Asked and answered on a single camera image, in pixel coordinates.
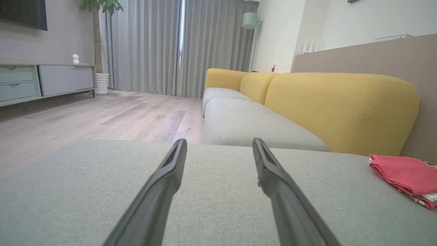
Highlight red jersey with lettering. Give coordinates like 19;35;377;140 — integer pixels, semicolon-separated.
368;153;437;202

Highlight small grey sofa seat cushion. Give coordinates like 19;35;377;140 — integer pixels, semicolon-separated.
202;87;253;117

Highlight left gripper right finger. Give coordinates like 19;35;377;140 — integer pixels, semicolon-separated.
253;138;342;246

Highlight taupe low partition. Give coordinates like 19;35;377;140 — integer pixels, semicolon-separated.
291;33;437;165

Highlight white decorative sticks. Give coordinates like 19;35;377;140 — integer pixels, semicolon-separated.
302;37;326;54

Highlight mint shade floor lamp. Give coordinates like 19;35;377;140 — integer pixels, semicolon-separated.
241;12;263;73

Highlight tall green houseplant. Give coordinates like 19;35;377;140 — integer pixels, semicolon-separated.
79;0;124;74

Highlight white ribbed plant pot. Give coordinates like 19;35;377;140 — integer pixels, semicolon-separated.
94;73;110;95

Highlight medium yellow sofa backrest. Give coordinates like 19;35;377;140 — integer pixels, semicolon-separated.
239;72;280;105

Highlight mint grey TV cabinet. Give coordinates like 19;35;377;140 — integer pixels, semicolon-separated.
0;62;96;108

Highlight black wall television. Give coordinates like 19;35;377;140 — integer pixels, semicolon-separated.
0;0;48;31

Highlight large yellow sofa backrest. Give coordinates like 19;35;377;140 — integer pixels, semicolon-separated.
265;72;420;157

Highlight flat white device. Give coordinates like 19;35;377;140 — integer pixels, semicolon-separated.
375;33;413;42

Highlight small yellow sofa backrest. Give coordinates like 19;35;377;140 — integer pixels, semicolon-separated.
205;68;249;92

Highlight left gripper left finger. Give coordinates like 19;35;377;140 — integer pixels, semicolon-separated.
102;138;187;246

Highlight grey curtain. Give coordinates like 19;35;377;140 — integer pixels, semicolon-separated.
102;0;182;97
178;0;259;99

